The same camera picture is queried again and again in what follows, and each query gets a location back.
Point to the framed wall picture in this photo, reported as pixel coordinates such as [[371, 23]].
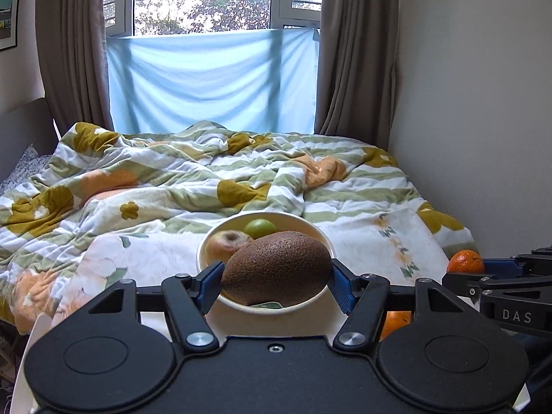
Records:
[[9, 13]]

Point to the green lime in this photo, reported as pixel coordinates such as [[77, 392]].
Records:
[[260, 227]]

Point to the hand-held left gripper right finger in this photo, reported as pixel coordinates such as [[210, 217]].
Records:
[[341, 287]]

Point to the floral striped blanket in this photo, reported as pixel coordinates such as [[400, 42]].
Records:
[[172, 172]]

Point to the large orange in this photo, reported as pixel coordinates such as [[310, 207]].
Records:
[[465, 263], [396, 324]]

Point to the brown kiwi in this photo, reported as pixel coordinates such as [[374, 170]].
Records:
[[276, 267]]

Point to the red-yellow apple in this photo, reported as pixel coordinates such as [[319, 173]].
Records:
[[224, 246]]

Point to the cream bowl with bear print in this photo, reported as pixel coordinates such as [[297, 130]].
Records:
[[319, 241]]

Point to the patterned pillow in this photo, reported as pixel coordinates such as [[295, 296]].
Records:
[[19, 170]]

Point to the light blue cloth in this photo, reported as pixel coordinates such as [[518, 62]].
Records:
[[207, 82]]

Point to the floral tablecloth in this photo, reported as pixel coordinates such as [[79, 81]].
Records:
[[151, 258]]

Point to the grey headboard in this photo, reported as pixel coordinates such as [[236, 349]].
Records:
[[23, 129]]

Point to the brown curtain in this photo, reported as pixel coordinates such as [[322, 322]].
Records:
[[73, 51], [358, 60]]

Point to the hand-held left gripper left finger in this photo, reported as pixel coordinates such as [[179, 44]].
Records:
[[210, 284]]

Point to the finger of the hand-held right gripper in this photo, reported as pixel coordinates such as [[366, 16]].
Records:
[[461, 283], [500, 266]]

